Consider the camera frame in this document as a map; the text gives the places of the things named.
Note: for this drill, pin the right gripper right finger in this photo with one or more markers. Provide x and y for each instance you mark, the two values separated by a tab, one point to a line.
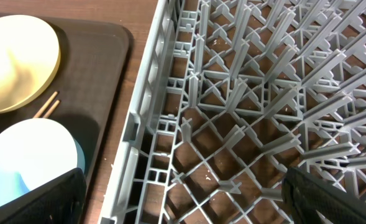
308	197

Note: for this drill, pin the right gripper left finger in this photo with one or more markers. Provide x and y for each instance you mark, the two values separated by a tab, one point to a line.
59	201

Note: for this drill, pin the light blue bowl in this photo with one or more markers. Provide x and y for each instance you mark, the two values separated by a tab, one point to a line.
34	152

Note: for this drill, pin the grey plastic dishwasher rack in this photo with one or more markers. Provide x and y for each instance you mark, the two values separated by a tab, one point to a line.
229	96

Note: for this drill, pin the wooden chopstick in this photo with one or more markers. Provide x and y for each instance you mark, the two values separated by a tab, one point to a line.
51	109
46	106

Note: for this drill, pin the dark brown serving tray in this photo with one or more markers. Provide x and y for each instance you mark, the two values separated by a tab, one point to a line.
92	62

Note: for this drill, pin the yellow round plate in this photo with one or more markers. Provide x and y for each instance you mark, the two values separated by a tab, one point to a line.
30	56

